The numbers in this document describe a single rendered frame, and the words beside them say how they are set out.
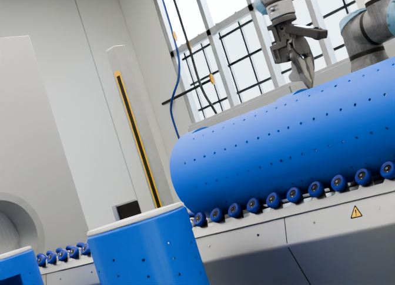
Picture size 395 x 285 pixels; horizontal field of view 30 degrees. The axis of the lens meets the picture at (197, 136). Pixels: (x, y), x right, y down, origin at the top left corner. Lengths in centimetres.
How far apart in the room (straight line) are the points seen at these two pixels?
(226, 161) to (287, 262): 33
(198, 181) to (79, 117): 506
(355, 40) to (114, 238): 102
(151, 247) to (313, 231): 43
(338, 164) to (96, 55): 572
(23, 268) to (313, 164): 113
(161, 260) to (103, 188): 526
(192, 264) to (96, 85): 551
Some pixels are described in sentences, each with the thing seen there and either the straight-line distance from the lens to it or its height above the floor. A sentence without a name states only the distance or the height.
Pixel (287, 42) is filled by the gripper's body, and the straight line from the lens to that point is 206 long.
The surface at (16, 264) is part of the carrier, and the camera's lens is 260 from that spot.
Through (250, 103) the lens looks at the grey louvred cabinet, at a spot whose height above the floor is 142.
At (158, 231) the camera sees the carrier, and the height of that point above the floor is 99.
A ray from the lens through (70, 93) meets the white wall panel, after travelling 723.
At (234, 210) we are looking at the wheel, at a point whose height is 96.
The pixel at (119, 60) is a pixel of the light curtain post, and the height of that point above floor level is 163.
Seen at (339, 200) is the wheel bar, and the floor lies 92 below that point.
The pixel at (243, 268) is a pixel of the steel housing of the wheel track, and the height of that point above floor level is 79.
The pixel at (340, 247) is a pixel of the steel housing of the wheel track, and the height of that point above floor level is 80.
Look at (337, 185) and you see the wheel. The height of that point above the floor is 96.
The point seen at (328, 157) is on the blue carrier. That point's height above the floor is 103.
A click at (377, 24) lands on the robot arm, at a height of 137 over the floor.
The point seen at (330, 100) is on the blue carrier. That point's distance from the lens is 190.
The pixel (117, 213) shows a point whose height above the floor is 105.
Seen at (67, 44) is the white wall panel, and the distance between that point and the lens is 738.
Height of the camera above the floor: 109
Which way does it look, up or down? 3 degrees up
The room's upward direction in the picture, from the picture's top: 18 degrees counter-clockwise
